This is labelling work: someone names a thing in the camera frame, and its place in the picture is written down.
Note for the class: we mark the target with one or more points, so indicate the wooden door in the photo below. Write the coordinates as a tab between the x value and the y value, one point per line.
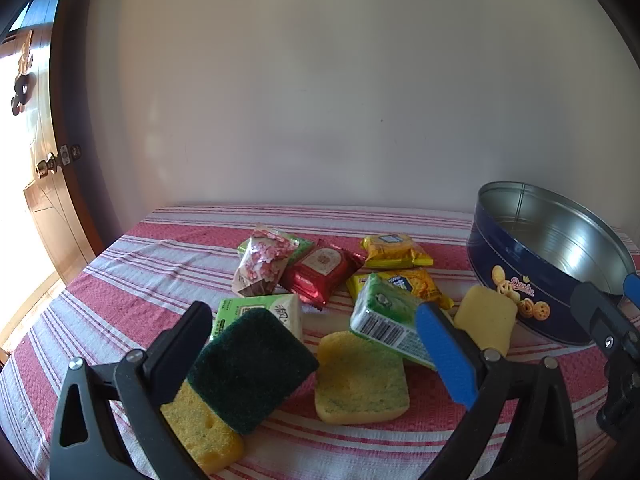
55	210

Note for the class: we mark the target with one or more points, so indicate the red snack packet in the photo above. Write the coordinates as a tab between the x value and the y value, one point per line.
320	270

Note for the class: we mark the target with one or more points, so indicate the blue round cookie tin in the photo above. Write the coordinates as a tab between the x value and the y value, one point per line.
505	260

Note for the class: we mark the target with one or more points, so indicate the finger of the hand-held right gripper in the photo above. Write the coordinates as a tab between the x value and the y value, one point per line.
632	287
592	310

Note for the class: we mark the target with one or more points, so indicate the red striped tablecloth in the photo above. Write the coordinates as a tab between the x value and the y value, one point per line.
150	280

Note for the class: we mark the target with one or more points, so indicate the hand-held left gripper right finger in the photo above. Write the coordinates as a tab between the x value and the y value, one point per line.
445	355

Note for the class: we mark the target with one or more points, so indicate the hanging door ornament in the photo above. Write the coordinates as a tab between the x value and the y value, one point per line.
22	87

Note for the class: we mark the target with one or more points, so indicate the green sponge packet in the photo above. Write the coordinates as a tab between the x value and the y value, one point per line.
380	310

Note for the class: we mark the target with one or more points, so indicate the green leaf-print tissue pack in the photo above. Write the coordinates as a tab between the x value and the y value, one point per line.
301	246

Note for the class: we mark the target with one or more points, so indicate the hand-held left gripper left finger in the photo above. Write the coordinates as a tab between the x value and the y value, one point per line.
180	345

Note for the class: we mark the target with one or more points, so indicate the yellow sponge with green scourer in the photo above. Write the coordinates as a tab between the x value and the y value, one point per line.
250	360

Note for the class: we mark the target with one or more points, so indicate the pink floral snack packet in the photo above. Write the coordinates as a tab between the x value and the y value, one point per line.
262	260

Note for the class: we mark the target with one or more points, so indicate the yellow biscuit packet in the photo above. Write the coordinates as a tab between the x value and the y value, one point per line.
392	250
420	285

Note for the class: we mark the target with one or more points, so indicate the green and white tissue pack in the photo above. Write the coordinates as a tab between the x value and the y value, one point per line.
270	307

